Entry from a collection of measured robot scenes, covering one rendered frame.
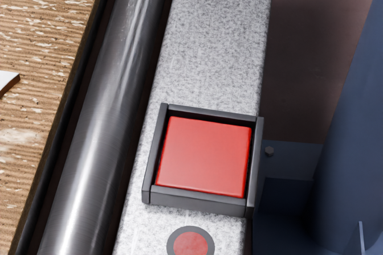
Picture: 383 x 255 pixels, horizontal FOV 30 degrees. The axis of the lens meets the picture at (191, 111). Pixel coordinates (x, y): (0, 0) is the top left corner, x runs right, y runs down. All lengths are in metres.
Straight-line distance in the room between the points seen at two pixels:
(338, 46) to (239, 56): 1.32
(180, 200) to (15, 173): 0.11
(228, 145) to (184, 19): 0.14
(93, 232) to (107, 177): 0.04
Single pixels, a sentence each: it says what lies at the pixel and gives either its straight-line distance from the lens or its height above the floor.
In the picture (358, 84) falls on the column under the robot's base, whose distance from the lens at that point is 1.15.
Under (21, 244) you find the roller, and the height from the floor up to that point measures 0.91.
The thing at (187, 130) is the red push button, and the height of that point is 0.93.
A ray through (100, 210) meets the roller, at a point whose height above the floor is 0.91.
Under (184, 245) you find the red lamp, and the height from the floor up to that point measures 0.92.
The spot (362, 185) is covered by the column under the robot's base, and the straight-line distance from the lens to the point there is 1.31.
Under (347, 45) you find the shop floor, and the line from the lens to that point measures 1.90.
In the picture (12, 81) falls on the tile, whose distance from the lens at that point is 0.53.
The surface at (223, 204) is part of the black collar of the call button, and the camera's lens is 0.47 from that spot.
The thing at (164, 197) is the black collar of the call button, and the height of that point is 0.93.
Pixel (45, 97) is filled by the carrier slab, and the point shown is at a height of 0.94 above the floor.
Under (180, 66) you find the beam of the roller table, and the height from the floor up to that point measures 0.91.
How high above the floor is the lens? 1.34
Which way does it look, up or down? 52 degrees down
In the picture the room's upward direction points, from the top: 4 degrees clockwise
